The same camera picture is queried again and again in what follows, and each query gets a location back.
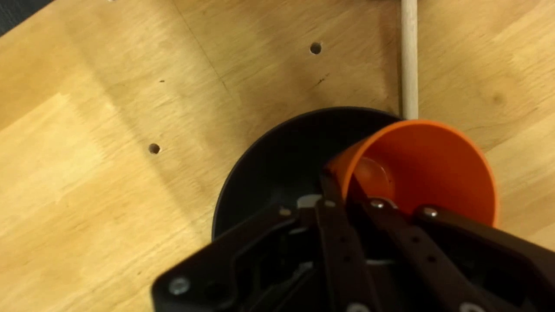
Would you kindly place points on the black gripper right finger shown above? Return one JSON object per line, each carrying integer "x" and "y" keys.
{"x": 439, "y": 254}

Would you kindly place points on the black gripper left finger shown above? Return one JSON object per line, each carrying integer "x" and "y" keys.
{"x": 340, "y": 254}

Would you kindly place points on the orange plastic cup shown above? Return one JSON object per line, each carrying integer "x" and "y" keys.
{"x": 430, "y": 167}

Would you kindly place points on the black round plate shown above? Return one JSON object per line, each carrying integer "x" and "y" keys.
{"x": 278, "y": 162}

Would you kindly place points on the small wooden mallet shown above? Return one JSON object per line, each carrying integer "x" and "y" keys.
{"x": 410, "y": 58}

